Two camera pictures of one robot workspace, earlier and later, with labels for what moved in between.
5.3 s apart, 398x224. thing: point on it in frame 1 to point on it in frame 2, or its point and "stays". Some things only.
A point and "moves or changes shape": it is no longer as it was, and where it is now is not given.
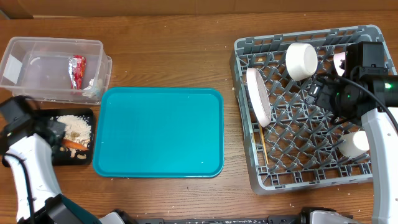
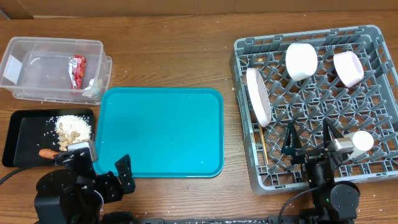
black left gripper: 56,127 to 115,192
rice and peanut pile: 78,130 stays
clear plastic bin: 58,70 stays
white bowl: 301,60 stays
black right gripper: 328,92 to 305,155
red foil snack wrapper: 76,65 stays
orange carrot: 72,144 moves or changes shape
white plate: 259,97 stays
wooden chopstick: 265,144 stays
